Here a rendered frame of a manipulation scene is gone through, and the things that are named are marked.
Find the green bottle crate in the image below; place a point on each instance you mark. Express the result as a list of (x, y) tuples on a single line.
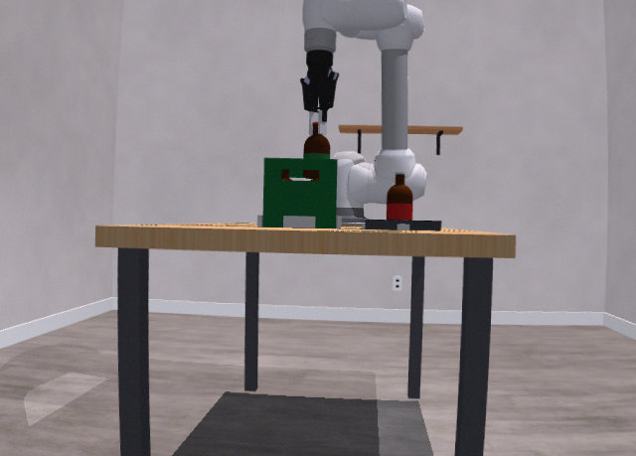
[(299, 198)]

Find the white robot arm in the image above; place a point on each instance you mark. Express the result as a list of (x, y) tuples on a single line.
[(359, 183)]

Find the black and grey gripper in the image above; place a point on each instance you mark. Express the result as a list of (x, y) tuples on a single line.
[(322, 86)]

